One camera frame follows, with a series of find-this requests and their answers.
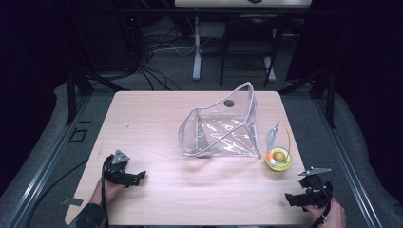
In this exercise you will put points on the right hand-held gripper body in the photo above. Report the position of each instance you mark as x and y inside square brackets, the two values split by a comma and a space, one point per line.
[315, 190]

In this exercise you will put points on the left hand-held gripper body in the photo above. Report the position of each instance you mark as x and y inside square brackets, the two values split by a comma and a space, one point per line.
[116, 169]

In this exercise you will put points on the yellow tape roll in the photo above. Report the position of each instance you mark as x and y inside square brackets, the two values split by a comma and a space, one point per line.
[278, 159]

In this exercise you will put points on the clear plastic zipper bag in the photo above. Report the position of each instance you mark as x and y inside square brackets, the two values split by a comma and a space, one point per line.
[221, 129]

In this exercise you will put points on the person's left hand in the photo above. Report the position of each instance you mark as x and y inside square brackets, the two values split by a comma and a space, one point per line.
[106, 192]

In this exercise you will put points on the person's right hand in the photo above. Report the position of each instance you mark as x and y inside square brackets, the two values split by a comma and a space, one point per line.
[332, 217]

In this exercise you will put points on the grey tape strip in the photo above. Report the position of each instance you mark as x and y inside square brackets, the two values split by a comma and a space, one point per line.
[72, 201]

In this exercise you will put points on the black metal stand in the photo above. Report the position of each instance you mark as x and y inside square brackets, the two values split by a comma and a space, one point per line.
[76, 91]
[316, 88]

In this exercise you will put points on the black chair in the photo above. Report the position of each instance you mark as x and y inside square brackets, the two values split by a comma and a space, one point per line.
[250, 34]

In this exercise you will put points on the white desk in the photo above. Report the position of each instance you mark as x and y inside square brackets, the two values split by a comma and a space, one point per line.
[242, 3]

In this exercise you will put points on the aluminium frame rail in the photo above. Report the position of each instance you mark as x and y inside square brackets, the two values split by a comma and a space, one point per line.
[47, 164]
[345, 158]

